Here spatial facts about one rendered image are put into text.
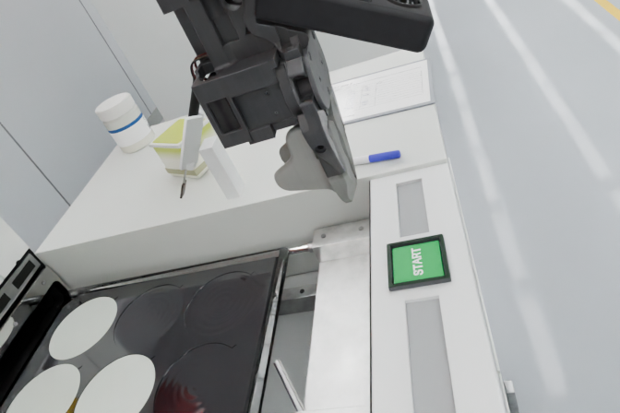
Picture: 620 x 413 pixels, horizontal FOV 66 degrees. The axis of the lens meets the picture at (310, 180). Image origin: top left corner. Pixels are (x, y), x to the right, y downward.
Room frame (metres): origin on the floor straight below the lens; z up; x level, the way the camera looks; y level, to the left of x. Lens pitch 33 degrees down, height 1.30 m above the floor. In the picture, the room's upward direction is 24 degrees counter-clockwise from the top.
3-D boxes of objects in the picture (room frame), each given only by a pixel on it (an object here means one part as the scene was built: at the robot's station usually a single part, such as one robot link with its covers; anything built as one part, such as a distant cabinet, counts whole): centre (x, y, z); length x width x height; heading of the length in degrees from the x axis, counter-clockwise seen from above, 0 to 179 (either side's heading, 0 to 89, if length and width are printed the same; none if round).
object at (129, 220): (0.71, 0.08, 0.89); 0.62 x 0.35 x 0.14; 70
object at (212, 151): (0.58, 0.12, 1.03); 0.06 x 0.04 x 0.13; 70
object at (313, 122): (0.31, -0.02, 1.14); 0.05 x 0.02 x 0.09; 162
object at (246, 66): (0.34, 0.00, 1.20); 0.09 x 0.08 x 0.12; 72
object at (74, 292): (0.55, 0.24, 0.90); 0.37 x 0.01 x 0.01; 70
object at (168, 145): (0.70, 0.15, 1.00); 0.07 x 0.07 x 0.07; 44
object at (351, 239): (0.46, -0.01, 0.89); 0.08 x 0.03 x 0.03; 70
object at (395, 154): (0.51, -0.05, 0.97); 0.14 x 0.01 x 0.01; 63
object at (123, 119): (0.89, 0.27, 1.01); 0.07 x 0.07 x 0.10
